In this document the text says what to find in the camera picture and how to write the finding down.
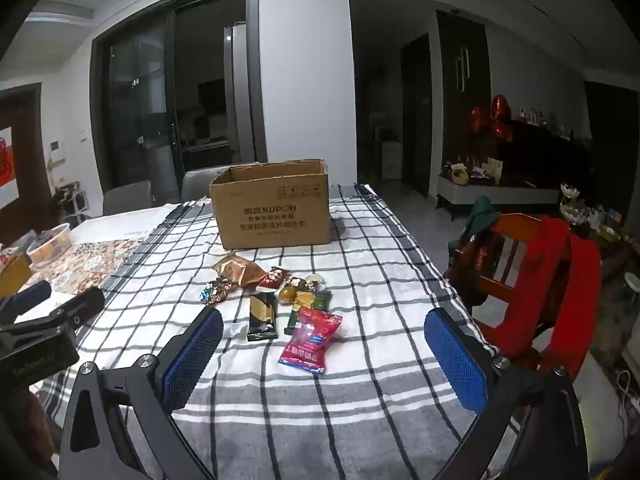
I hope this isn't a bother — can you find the red paper decoration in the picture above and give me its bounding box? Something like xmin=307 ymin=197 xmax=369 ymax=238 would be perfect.
xmin=0 ymin=127 xmax=13 ymax=188

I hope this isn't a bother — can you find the patterned table mat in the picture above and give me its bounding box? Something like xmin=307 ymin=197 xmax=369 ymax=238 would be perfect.
xmin=50 ymin=237 xmax=156 ymax=296

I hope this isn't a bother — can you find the dark green snack packet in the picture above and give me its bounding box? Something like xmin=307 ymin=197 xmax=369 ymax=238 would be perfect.
xmin=284 ymin=289 xmax=333 ymax=337

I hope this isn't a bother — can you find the grey dining chair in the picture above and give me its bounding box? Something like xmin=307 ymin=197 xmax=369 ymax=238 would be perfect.
xmin=102 ymin=180 xmax=153 ymax=216
xmin=181 ymin=162 xmax=261 ymax=203

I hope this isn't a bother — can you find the dark red snack packet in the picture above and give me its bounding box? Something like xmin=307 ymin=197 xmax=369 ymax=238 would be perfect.
xmin=256 ymin=266 xmax=292 ymax=293

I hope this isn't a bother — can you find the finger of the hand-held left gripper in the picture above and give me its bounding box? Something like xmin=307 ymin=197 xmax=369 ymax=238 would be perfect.
xmin=0 ymin=280 xmax=53 ymax=318
xmin=10 ymin=287 xmax=106 ymax=341

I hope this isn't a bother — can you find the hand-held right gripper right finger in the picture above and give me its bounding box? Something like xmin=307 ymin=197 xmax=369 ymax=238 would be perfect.
xmin=424 ymin=307 xmax=589 ymax=480

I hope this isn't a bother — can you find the red cloth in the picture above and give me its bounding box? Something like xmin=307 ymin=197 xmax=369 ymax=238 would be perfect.
xmin=492 ymin=216 xmax=603 ymax=383

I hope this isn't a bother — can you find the white storage cart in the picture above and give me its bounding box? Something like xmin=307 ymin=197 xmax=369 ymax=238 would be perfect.
xmin=54 ymin=182 xmax=88 ymax=226

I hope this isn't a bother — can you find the white low bench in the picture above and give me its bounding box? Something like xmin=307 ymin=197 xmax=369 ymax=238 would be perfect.
xmin=437 ymin=174 xmax=561 ymax=222

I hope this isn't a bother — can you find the white hallway appliance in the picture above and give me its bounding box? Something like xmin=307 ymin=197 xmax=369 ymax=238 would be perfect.
xmin=381 ymin=140 xmax=403 ymax=181

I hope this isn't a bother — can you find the dark tall wardrobe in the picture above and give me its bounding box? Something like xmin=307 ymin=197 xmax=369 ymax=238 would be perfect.
xmin=436 ymin=10 xmax=493 ymax=181

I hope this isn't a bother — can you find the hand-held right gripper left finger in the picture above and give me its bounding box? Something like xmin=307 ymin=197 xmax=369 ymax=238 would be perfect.
xmin=60 ymin=305 xmax=224 ymax=480

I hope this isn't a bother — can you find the colourful foil candy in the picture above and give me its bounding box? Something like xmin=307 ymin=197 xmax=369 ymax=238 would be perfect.
xmin=200 ymin=280 xmax=236 ymax=307

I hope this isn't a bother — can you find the black gold snack bar packet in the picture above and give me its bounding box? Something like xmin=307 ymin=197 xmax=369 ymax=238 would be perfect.
xmin=247 ymin=292 xmax=280 ymax=342

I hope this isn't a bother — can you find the wooden chair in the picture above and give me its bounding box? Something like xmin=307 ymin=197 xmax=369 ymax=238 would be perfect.
xmin=445 ymin=212 xmax=601 ymax=381

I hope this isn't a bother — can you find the black framed glass sliding door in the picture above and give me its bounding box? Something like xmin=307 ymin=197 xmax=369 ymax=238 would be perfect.
xmin=90 ymin=0 xmax=268 ymax=196

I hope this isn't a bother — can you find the orange snack packet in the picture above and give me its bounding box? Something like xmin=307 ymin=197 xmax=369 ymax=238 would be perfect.
xmin=212 ymin=254 xmax=268 ymax=288

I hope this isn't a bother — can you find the lotus shaped ornament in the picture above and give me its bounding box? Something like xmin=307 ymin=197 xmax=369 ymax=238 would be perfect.
xmin=559 ymin=182 xmax=583 ymax=223

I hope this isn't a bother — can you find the white table cover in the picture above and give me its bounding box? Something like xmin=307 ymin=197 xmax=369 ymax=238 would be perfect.
xmin=70 ymin=202 xmax=176 ymax=241

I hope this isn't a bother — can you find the clear plastic food container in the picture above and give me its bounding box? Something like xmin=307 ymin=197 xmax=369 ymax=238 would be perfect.
xmin=26 ymin=223 xmax=72 ymax=266

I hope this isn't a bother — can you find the red pink snack packet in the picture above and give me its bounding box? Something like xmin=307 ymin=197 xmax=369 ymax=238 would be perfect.
xmin=278 ymin=308 xmax=344 ymax=376

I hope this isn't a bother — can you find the wooden door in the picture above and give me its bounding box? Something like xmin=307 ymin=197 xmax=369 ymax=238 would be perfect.
xmin=0 ymin=82 xmax=53 ymax=211

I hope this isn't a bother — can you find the grey white plaid tablecloth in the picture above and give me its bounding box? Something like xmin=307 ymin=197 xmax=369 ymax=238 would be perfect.
xmin=30 ymin=184 xmax=501 ymax=480

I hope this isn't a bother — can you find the dark sideboard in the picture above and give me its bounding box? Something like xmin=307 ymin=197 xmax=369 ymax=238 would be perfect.
xmin=500 ymin=120 xmax=591 ymax=191

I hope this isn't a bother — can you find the brown cardboard box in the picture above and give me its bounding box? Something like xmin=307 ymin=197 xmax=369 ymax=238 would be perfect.
xmin=209 ymin=159 xmax=332 ymax=251

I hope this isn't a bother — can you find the orange box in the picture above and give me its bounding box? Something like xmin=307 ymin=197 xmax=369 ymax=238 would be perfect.
xmin=0 ymin=254 xmax=33 ymax=298

